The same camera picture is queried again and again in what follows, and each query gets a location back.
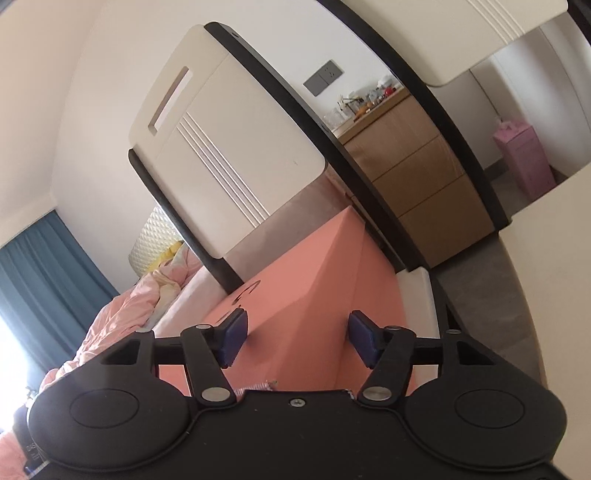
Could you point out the wooden drawer dresser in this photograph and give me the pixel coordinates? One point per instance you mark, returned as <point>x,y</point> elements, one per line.
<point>415,184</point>

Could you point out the grey wall socket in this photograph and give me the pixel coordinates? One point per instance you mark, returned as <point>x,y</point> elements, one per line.
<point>323,77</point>

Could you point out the clutter of small dresser items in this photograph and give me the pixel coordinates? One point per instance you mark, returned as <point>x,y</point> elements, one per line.
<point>364,104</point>

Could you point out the cream quilted headboard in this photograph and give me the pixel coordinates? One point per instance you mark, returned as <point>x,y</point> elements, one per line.
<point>154,240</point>

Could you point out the salmon pink box lid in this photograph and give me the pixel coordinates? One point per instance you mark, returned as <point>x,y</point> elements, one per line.
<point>295,277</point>

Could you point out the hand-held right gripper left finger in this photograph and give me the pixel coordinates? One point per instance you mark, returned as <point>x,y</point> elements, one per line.
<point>233,337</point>

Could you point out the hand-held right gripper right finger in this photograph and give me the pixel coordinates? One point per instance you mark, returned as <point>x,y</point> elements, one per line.
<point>362,337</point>

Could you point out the pink gift bag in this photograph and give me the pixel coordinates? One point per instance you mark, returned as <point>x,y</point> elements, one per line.
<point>524,157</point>

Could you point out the black case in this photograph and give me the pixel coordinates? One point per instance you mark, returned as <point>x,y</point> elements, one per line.
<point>27,438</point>

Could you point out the blue curtain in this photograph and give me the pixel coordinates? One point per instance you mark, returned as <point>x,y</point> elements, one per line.
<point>51,277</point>

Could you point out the pink blanket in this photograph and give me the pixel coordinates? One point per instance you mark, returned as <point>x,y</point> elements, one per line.
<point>124,318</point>

